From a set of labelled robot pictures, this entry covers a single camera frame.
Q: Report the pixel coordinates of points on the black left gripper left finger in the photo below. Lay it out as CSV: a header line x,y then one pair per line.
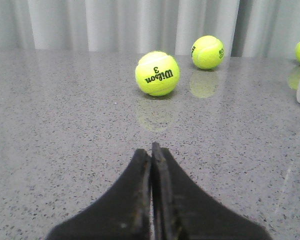
x,y
122,213

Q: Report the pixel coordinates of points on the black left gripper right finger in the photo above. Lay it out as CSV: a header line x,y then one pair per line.
x,y
183,211

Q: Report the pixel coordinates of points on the far-left yellow tennis ball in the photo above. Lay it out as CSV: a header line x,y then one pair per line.
x,y
157,73

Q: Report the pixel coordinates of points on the yellow Roland Garros tennis ball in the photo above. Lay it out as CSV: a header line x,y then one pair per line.
x,y
207,52

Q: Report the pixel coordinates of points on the grey pleated curtain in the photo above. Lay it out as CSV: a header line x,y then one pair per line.
x,y
247,28

